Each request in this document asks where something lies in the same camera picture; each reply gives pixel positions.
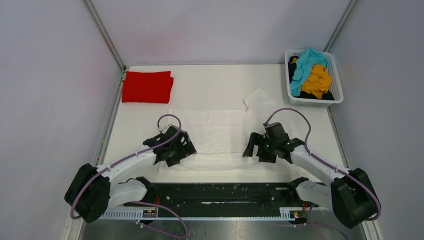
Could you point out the folded red t-shirt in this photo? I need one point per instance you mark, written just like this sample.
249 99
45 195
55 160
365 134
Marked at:
147 87

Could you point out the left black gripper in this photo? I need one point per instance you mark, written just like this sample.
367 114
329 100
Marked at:
186 149

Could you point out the white t-shirt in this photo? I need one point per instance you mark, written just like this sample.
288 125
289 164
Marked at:
221 136

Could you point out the white plastic laundry basket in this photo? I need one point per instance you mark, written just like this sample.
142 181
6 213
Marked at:
312 78

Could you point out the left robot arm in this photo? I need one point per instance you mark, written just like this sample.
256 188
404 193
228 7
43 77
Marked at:
95 189

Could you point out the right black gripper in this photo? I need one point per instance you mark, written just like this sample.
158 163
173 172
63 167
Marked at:
258 139

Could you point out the black t-shirt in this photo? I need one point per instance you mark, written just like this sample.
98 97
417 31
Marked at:
291 71

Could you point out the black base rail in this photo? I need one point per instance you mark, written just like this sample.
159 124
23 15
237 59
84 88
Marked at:
269 201

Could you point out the teal t-shirt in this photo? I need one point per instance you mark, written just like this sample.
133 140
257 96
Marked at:
304 66

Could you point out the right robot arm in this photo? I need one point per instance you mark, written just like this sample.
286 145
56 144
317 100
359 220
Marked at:
348 193

